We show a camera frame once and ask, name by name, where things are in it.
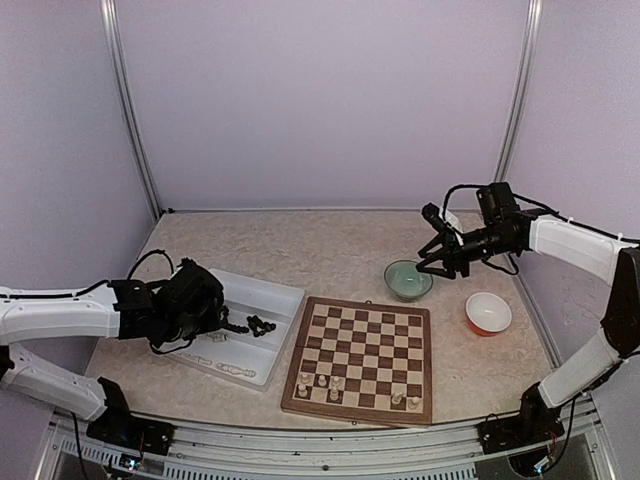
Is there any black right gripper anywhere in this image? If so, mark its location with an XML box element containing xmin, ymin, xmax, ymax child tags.
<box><xmin>417</xmin><ymin>224</ymin><xmax>517</xmax><ymax>279</ymax></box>

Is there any white plastic divided tray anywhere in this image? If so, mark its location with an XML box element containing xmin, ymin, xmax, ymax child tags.
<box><xmin>164</xmin><ymin>268</ymin><xmax>305</xmax><ymax>392</ymax></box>

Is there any wooden chess board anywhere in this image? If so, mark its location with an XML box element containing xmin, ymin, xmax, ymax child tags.
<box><xmin>280</xmin><ymin>296</ymin><xmax>433</xmax><ymax>427</ymax></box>

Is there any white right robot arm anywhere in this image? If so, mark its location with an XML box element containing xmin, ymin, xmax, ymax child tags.
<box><xmin>417</xmin><ymin>182</ymin><xmax>639</xmax><ymax>454</ymax></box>

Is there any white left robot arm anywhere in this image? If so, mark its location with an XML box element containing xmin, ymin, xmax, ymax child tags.
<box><xmin>1</xmin><ymin>274</ymin><xmax>224</xmax><ymax>445</ymax></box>

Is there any pile of white chess pieces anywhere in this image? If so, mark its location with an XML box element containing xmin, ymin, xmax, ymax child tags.
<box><xmin>208</xmin><ymin>332</ymin><xmax>228</xmax><ymax>343</ymax></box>

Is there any pile of dark chess pieces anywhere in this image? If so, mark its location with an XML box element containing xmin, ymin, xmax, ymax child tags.
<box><xmin>220</xmin><ymin>306</ymin><xmax>277</xmax><ymax>337</ymax></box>

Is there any green ceramic bowl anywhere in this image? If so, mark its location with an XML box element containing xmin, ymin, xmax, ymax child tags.
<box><xmin>383</xmin><ymin>260</ymin><xmax>434</xmax><ymax>302</ymax></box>

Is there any white queen piece lying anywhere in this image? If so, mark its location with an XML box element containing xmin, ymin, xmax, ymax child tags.
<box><xmin>182</xmin><ymin>354</ymin><xmax>212</xmax><ymax>366</ymax></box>

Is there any orange white bowl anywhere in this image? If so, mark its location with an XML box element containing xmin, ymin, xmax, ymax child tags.
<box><xmin>465</xmin><ymin>292</ymin><xmax>513</xmax><ymax>337</ymax></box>

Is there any right aluminium frame post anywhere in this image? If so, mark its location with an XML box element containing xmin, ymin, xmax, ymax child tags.
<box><xmin>491</xmin><ymin>0</ymin><xmax>543</xmax><ymax>183</ymax></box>

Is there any aluminium frame post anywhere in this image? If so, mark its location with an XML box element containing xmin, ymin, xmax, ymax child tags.
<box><xmin>100</xmin><ymin>0</ymin><xmax>163</xmax><ymax>222</ymax></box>
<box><xmin>491</xmin><ymin>0</ymin><xmax>543</xmax><ymax>183</ymax></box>

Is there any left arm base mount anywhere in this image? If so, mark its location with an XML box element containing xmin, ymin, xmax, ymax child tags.
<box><xmin>87</xmin><ymin>409</ymin><xmax>175</xmax><ymax>456</ymax></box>

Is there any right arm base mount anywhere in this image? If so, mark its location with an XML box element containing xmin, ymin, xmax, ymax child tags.
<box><xmin>477</xmin><ymin>414</ymin><xmax>565</xmax><ymax>455</ymax></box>

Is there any left aluminium frame post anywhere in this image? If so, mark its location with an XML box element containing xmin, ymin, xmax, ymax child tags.
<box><xmin>100</xmin><ymin>0</ymin><xmax>163</xmax><ymax>222</ymax></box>

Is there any front aluminium rail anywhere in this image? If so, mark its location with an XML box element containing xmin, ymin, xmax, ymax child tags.
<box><xmin>34</xmin><ymin>398</ymin><xmax>618</xmax><ymax>479</ymax></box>

